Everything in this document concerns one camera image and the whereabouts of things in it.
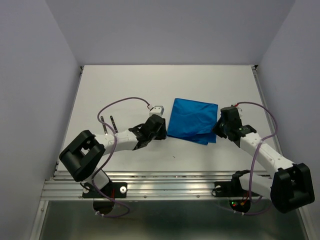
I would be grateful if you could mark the silver knife black handle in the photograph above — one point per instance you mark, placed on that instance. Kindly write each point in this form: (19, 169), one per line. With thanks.
(103, 125)

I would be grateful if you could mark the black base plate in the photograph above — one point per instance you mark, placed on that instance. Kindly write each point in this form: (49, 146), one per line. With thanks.
(111, 189)
(228, 189)

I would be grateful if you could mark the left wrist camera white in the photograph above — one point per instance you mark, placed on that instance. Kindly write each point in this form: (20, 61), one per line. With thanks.
(157, 110)

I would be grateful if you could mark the aluminium frame rail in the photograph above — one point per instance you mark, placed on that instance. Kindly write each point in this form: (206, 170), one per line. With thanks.
(169, 182)

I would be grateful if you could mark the silver fork black handle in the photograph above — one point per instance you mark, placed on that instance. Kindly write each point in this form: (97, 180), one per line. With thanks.
(113, 124)

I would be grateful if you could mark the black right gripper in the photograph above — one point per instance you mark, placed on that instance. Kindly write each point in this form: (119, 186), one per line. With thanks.
(215, 128)

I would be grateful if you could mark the blue satin napkin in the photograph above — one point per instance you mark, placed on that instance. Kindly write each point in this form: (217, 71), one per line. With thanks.
(193, 121)

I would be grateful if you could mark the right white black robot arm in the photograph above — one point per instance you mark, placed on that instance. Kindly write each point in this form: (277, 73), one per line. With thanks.
(289, 186)

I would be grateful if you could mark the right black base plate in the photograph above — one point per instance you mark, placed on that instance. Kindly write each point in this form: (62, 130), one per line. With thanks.
(228, 189)

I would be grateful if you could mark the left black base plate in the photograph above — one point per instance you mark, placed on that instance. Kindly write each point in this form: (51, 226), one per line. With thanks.
(111, 189)

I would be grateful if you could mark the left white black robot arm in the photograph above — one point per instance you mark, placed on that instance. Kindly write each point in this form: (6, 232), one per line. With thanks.
(83, 154)

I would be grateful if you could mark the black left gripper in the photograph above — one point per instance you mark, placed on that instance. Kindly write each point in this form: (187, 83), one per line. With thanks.
(163, 132)

